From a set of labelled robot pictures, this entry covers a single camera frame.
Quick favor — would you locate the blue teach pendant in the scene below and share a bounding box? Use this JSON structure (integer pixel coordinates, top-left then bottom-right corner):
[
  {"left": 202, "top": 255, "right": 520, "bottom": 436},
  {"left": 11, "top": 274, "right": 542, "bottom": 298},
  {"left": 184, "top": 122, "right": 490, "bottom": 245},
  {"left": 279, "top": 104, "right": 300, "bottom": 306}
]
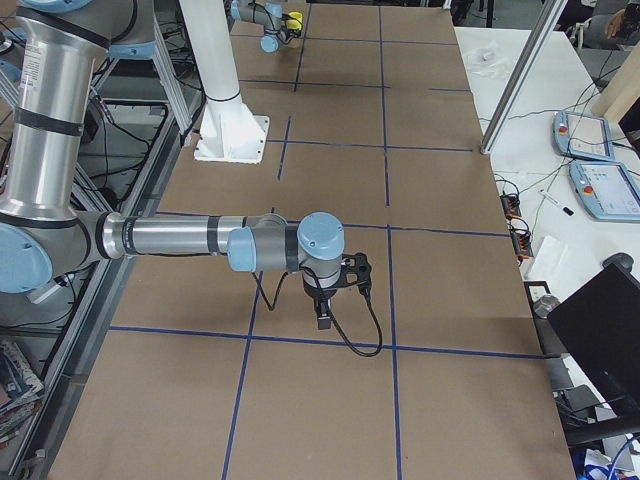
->
[
  {"left": 552, "top": 110, "right": 615, "bottom": 161},
  {"left": 569, "top": 160, "right": 639, "bottom": 223}
]

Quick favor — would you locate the white paper sheet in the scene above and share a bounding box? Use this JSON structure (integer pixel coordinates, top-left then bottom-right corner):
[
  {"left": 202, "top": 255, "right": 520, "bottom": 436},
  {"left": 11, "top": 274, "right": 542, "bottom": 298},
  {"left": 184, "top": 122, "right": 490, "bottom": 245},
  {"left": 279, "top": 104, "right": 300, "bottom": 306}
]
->
[{"left": 524, "top": 235, "right": 569, "bottom": 281}]

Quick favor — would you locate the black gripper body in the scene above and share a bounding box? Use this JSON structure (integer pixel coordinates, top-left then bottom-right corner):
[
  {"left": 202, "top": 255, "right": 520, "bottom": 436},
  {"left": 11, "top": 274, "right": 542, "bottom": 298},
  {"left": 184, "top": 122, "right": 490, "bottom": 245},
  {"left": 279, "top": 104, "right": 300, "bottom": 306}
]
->
[{"left": 303, "top": 274, "right": 337, "bottom": 302}]

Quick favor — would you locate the orange black connector board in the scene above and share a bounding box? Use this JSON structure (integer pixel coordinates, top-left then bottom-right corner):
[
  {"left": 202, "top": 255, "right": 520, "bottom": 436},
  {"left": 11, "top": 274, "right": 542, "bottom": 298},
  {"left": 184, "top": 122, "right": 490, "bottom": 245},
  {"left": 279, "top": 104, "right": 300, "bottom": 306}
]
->
[{"left": 500, "top": 193, "right": 521, "bottom": 220}]

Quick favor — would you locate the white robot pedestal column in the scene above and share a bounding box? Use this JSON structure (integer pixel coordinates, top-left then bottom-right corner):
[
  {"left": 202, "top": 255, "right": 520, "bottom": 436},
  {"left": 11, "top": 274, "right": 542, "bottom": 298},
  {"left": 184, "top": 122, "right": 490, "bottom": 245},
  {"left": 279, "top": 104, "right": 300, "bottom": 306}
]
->
[{"left": 182, "top": 1, "right": 270, "bottom": 164}]

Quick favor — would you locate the clear plastic bag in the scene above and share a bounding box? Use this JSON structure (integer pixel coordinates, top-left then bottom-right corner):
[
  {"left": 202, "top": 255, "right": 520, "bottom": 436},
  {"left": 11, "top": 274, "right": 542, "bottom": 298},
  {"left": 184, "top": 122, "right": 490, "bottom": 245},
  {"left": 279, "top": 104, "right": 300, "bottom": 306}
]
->
[{"left": 463, "top": 41, "right": 513, "bottom": 79}]

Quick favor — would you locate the upper blue teach pendant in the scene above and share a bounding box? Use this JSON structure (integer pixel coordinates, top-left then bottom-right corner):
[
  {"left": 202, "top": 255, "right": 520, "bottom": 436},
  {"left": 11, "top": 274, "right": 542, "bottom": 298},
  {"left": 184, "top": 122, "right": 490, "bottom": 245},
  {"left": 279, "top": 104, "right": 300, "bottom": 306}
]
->
[{"left": 552, "top": 110, "right": 615, "bottom": 161}]

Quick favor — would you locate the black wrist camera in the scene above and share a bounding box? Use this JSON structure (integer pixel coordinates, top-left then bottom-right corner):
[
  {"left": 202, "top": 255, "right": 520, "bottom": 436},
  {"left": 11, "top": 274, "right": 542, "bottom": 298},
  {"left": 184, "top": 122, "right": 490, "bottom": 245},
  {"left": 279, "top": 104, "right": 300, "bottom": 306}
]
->
[{"left": 339, "top": 252, "right": 372, "bottom": 295}]

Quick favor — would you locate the aluminium frame post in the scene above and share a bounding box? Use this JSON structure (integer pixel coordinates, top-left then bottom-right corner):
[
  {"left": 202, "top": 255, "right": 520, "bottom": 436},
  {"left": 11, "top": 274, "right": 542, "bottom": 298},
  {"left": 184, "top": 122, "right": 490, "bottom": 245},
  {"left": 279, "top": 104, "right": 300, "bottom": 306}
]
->
[{"left": 480, "top": 0, "right": 567, "bottom": 155}]

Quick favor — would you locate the yellow plastic cup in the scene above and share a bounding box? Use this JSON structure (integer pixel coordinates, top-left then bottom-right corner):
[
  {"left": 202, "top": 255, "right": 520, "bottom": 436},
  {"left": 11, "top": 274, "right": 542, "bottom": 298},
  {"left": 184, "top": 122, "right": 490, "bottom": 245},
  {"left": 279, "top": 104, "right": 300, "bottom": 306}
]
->
[{"left": 287, "top": 11, "right": 303, "bottom": 30}]

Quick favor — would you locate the lower blue teach pendant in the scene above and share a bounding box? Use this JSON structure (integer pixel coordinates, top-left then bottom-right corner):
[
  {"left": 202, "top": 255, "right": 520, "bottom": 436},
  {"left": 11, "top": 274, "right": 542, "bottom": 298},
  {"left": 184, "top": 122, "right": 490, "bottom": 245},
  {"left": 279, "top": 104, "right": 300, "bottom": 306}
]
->
[{"left": 569, "top": 160, "right": 639, "bottom": 223}]

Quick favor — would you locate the black monitor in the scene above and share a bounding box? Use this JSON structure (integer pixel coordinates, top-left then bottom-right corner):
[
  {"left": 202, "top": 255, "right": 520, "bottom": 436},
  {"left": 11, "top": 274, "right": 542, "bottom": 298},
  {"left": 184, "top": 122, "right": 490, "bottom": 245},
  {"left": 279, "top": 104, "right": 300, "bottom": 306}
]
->
[{"left": 548, "top": 264, "right": 639, "bottom": 416}]

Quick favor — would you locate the black white marker pen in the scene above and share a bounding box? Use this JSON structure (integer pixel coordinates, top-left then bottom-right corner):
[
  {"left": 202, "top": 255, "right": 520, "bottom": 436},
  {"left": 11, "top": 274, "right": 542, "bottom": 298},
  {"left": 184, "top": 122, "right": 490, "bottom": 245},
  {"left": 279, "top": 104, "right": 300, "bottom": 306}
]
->
[{"left": 539, "top": 189, "right": 574, "bottom": 216}]

